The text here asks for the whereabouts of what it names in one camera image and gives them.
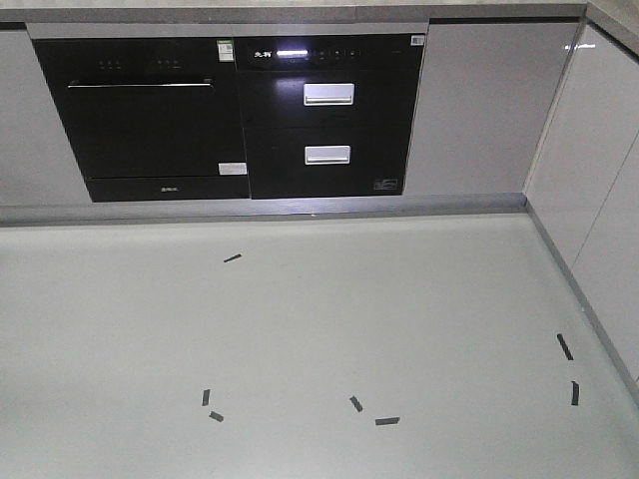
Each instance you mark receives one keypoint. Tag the grey cabinet door centre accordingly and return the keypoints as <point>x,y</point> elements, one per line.
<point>484,95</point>

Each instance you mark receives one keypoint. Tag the grey cabinet door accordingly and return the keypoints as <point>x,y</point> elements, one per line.
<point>484,95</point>
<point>38,167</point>
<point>583,187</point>

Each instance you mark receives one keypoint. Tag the grey cabinet door right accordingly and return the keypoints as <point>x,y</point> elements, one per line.
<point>583,187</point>

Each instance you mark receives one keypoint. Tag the grey cabinet door left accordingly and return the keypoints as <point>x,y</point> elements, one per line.
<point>38,167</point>

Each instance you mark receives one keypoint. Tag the lower silver drawer handle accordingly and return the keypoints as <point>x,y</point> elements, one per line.
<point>327,155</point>

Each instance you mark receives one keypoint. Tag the silver drawer handle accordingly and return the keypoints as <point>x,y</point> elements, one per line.
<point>327,155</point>
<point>328,94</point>

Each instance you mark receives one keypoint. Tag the upper silver drawer handle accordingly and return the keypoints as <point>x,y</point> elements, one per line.
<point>328,94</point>

